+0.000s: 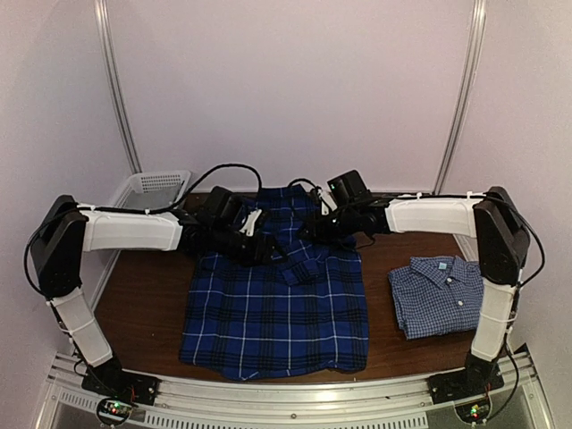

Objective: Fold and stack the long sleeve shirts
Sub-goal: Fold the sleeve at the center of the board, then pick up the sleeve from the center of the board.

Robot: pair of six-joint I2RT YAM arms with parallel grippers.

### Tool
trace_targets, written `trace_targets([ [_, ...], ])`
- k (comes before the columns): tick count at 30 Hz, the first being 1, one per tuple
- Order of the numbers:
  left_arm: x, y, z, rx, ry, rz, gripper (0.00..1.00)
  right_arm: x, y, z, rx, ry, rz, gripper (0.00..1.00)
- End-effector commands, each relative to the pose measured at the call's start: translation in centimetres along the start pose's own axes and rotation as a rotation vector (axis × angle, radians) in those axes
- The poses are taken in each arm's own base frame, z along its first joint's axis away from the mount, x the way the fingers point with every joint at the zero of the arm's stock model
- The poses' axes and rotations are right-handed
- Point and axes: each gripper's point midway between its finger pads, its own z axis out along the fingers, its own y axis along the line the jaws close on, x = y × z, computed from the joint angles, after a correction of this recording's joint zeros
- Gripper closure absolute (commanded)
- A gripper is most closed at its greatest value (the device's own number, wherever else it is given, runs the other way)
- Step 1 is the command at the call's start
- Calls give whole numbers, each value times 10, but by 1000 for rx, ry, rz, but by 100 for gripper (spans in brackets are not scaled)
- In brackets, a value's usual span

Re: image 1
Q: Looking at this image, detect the aluminium corner post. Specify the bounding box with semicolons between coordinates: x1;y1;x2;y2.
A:
432;0;487;195
94;0;143;174

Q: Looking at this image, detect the circuit board with leds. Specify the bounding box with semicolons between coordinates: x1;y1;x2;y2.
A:
455;399;492;425
96;398;136;426

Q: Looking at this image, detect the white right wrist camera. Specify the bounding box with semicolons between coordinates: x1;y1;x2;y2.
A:
314;187;338;216

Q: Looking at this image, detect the aluminium front rail frame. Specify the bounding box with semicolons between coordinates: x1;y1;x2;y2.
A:
32;353;556;428

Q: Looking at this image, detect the folded blue gingham shirt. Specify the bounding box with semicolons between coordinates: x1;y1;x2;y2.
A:
388;256;484;341

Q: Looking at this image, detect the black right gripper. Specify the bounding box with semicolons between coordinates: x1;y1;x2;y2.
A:
297;205;360;245

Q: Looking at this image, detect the left circuit board with leds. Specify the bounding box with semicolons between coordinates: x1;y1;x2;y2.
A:
96;398;136;426

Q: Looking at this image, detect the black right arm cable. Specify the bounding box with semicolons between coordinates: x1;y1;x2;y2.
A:
288;177;323;198

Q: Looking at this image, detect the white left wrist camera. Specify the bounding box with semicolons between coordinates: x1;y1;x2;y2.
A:
239;208;265;237

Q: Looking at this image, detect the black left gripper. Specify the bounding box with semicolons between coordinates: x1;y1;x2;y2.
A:
210;223;289;268

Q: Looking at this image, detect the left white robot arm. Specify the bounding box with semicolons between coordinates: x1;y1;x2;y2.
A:
23;187;287;397

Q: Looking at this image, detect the dark blue plaid shirt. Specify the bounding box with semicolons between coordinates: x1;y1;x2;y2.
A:
179;185;369;381

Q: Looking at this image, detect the white plastic mesh basket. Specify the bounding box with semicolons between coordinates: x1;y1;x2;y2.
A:
109;170;194;209

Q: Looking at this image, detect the aluminium corner post right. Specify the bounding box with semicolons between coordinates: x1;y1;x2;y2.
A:
432;0;487;195

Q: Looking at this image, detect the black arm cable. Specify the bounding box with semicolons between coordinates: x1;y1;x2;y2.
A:
288;177;323;198
173;163;264;211

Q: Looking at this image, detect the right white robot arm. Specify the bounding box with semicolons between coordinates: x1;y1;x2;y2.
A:
298;170;539;395

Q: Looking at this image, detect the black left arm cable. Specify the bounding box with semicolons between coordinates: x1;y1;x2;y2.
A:
173;163;264;211

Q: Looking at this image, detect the right circuit board with leds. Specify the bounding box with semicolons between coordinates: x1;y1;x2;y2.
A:
455;399;492;425

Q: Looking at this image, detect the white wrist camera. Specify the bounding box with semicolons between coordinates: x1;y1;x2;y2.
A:
239;208;265;237
314;187;338;216

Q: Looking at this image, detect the aluminium corner post left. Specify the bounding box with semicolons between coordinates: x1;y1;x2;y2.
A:
94;0;143;174

